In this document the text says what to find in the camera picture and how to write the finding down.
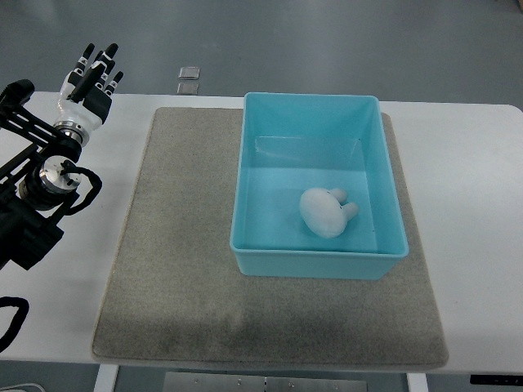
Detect white table leg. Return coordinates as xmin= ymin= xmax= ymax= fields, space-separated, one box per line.
xmin=406 ymin=373 xmax=429 ymax=392
xmin=93 ymin=364 xmax=119 ymax=392

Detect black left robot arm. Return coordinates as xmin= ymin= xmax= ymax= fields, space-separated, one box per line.
xmin=1 ymin=79 xmax=102 ymax=270

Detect blue plastic box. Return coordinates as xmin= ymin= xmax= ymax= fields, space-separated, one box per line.
xmin=230 ymin=92 xmax=409 ymax=280

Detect grey felt mat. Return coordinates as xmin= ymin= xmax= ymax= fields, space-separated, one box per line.
xmin=92 ymin=108 xmax=449 ymax=372

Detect black braided cable loop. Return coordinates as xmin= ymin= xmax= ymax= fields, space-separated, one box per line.
xmin=0 ymin=296 xmax=30 ymax=352

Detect white left table leg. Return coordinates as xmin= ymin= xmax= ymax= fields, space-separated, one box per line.
xmin=93 ymin=364 xmax=119 ymax=392

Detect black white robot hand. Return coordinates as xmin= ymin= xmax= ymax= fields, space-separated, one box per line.
xmin=56 ymin=43 xmax=123 ymax=132

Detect upper silver floor plate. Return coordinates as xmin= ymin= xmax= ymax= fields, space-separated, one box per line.
xmin=178 ymin=66 xmax=200 ymax=80

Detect silver floor plate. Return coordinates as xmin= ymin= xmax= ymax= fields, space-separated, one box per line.
xmin=178 ymin=66 xmax=200 ymax=80
xmin=177 ymin=82 xmax=199 ymax=96

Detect white plush bunny toy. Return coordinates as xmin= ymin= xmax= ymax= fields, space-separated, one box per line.
xmin=299 ymin=188 xmax=360 ymax=238

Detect white right table leg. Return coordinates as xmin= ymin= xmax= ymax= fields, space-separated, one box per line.
xmin=406 ymin=373 xmax=429 ymax=392

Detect white cable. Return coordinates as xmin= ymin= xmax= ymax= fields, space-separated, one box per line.
xmin=0 ymin=381 xmax=42 ymax=392

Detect metal table base plate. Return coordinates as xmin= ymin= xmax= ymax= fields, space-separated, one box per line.
xmin=163 ymin=372 xmax=368 ymax=392

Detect lower silver floor plate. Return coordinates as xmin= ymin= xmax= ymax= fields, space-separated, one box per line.
xmin=177 ymin=82 xmax=199 ymax=96

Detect black table control panel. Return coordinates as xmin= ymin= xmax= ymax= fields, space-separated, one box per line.
xmin=470 ymin=374 xmax=523 ymax=386

